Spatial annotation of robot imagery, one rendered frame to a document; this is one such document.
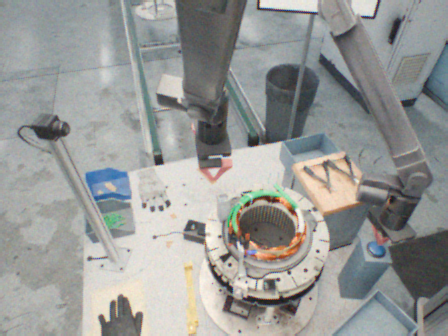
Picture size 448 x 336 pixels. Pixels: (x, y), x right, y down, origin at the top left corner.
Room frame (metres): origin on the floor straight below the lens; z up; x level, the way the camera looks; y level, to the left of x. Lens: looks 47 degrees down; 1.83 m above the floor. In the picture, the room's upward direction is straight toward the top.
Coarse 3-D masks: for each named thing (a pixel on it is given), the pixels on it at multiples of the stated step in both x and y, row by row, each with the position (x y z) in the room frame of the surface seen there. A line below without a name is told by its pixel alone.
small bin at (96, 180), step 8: (104, 168) 0.90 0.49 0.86; (112, 168) 0.91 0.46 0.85; (88, 176) 0.88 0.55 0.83; (96, 176) 0.88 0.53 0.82; (104, 176) 0.89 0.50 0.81; (112, 176) 0.90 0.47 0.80; (120, 176) 0.91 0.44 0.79; (128, 176) 0.89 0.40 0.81; (88, 184) 0.84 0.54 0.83; (96, 184) 0.88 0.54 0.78; (104, 184) 0.88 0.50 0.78; (112, 184) 0.88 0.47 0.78; (120, 184) 0.88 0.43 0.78; (128, 184) 0.85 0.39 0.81; (96, 192) 0.83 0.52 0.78; (104, 192) 0.83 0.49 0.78; (112, 192) 0.78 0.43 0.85; (120, 192) 0.83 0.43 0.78; (128, 192) 0.83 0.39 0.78; (96, 200) 0.76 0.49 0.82
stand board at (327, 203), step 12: (324, 156) 0.76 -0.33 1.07; (336, 156) 0.76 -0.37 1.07; (300, 180) 0.67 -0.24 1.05; (312, 180) 0.66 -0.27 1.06; (324, 180) 0.66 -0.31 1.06; (336, 180) 0.66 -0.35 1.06; (312, 192) 0.61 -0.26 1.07; (324, 192) 0.61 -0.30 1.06; (336, 192) 0.61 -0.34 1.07; (348, 192) 0.61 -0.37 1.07; (324, 204) 0.56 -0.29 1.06; (336, 204) 0.56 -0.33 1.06; (348, 204) 0.56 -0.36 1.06; (360, 204) 0.58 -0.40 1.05
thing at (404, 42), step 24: (384, 0) 2.62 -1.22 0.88; (408, 0) 2.39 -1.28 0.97; (432, 0) 2.39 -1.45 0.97; (384, 24) 2.53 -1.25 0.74; (408, 24) 2.36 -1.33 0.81; (432, 24) 2.42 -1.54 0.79; (336, 48) 3.04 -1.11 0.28; (384, 48) 2.45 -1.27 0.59; (408, 48) 2.38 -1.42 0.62; (432, 48) 2.45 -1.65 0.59; (336, 72) 2.96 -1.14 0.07; (408, 72) 2.40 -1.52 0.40; (360, 96) 2.53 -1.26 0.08; (408, 96) 2.44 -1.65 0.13
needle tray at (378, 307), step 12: (372, 300) 0.30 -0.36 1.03; (384, 300) 0.29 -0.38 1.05; (360, 312) 0.28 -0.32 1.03; (372, 312) 0.28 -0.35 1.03; (384, 312) 0.28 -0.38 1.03; (396, 312) 0.27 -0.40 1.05; (348, 324) 0.25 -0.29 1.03; (360, 324) 0.25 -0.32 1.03; (372, 324) 0.25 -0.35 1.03; (384, 324) 0.25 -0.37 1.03; (396, 324) 0.25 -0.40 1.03; (408, 324) 0.24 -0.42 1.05
